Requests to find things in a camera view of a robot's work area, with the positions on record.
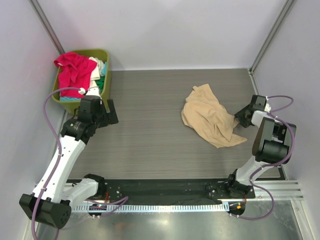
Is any olive green plastic bin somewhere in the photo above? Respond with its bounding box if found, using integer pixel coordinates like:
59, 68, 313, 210
52, 48, 112, 114

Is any beige t shirt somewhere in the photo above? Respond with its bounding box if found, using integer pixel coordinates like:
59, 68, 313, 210
181, 84, 247, 148

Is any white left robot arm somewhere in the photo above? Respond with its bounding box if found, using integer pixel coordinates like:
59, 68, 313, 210
19, 95, 119, 230

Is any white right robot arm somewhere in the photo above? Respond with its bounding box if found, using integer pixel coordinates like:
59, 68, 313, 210
224, 95, 297, 198

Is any green t shirt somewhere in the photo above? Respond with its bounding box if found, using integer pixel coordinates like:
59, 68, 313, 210
95, 75, 105, 94

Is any cream t shirt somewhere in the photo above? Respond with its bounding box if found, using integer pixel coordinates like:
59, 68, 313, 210
89, 56, 107, 87

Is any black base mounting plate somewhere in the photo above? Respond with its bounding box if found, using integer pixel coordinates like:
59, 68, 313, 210
81, 178, 255, 214

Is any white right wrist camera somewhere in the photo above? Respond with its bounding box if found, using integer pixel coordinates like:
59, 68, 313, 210
264, 96, 272, 113

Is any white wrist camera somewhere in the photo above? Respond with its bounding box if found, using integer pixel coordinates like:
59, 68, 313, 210
264, 96, 272, 113
77, 86, 102, 99

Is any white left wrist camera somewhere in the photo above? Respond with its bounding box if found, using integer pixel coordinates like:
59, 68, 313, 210
77, 86, 102, 99

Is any aluminium frame rail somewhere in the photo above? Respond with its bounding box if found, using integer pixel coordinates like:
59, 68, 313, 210
33, 181, 305, 203

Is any white slotted cable duct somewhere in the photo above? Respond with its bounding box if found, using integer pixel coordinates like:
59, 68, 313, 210
72, 202, 230, 214

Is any right aluminium corner post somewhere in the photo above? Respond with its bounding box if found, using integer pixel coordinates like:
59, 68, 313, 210
249, 0, 297, 75

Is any aluminium corner post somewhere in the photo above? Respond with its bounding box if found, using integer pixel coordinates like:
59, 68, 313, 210
29, 0, 65, 54
249, 0, 297, 75

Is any left aluminium corner post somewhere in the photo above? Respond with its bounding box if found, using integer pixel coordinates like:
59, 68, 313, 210
29, 0, 65, 54

